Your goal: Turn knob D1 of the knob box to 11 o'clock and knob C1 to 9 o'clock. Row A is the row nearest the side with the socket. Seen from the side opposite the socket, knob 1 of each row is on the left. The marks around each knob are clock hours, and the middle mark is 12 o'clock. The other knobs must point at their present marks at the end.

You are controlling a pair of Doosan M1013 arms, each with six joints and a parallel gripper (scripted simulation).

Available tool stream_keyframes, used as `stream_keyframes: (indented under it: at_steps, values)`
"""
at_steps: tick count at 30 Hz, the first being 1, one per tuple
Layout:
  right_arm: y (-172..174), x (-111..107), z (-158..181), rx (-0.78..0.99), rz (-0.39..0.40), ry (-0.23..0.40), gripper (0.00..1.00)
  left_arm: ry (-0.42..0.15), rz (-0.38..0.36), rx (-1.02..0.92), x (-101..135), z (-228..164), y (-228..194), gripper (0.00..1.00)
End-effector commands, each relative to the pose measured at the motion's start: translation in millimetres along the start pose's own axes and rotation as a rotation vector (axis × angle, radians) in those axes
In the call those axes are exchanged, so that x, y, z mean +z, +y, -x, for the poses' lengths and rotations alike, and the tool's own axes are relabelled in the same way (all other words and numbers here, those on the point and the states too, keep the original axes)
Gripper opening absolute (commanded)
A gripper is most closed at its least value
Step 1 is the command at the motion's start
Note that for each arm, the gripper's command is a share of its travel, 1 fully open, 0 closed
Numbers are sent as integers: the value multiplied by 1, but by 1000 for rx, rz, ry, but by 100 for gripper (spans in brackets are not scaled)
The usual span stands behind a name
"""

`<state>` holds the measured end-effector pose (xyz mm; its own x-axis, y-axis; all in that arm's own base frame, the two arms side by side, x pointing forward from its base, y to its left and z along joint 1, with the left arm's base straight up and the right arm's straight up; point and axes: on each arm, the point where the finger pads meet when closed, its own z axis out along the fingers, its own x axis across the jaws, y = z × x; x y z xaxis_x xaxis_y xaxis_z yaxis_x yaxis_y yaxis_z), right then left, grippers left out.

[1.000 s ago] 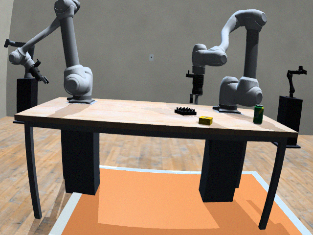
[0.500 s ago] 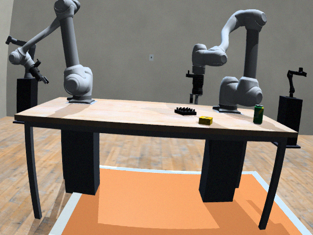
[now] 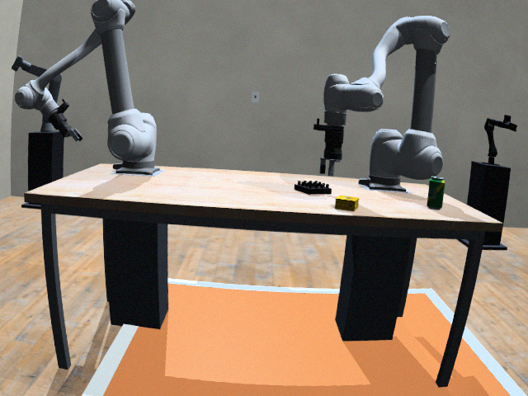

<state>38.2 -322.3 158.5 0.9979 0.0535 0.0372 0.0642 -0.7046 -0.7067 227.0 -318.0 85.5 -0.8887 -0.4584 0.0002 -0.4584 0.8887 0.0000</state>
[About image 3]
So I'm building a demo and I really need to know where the green drink can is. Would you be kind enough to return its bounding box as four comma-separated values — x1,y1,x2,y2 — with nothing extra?
427,177,445,210

